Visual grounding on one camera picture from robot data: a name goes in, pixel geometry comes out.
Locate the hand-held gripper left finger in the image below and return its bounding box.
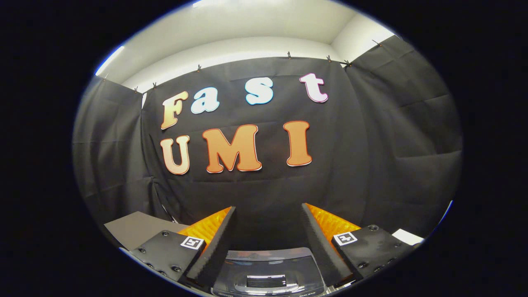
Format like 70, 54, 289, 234
130, 206, 238, 292

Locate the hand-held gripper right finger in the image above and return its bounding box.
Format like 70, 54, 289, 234
300, 203, 421, 288

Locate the grey washing machine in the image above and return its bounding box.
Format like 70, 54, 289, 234
211, 258, 327, 297

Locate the black backdrop cloth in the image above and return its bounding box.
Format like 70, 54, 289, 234
72, 35, 463, 252

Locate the thin white cord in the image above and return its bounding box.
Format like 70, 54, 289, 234
153, 179, 179, 222

